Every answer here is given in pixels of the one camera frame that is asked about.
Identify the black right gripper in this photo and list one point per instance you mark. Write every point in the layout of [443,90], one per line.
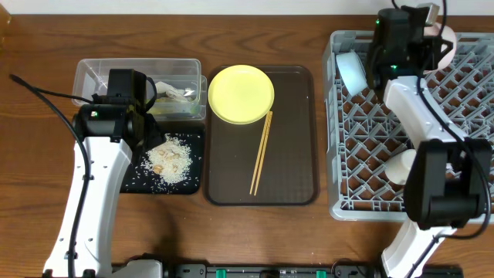
[444,49]

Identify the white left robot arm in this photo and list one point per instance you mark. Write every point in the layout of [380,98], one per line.
[83,248]

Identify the wooden chopstick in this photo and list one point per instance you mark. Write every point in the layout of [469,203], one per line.
[259,152]
[263,154]

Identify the dark brown serving tray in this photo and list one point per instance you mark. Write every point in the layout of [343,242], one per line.
[289,174]

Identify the black waste tray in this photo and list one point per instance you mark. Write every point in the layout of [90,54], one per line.
[180,127]

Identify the rice and nut leftovers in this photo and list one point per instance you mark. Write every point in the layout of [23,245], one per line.
[171,168]

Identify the green snack wrapper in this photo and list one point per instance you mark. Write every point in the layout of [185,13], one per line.
[169,107]

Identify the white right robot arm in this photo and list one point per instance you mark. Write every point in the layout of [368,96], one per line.
[446,192]

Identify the grey dishwasher rack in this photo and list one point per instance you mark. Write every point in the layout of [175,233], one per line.
[363,134]

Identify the white cup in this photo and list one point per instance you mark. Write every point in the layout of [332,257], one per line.
[398,167]

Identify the light blue bowl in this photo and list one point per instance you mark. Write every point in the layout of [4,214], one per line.
[352,72]

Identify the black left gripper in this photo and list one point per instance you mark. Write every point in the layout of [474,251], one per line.
[153,136]

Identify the clear plastic waste bin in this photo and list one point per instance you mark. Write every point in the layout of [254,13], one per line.
[92,78]

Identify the yellow plate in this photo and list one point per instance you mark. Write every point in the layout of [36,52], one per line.
[241,94]

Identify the white tissue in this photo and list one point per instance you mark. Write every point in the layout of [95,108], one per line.
[167,92]

